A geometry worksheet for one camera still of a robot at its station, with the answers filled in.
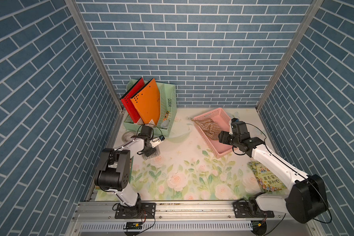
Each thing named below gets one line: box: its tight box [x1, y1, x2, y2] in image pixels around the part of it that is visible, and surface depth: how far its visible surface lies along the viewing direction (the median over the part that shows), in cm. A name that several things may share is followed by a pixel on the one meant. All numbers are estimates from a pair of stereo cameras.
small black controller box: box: [123, 221, 144, 230], surface depth 73 cm
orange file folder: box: [129, 77, 161, 127], surface depth 97 cm
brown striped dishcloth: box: [190, 118, 222, 141], surface depth 104 cm
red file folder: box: [119, 77, 146, 124], surface depth 89 cm
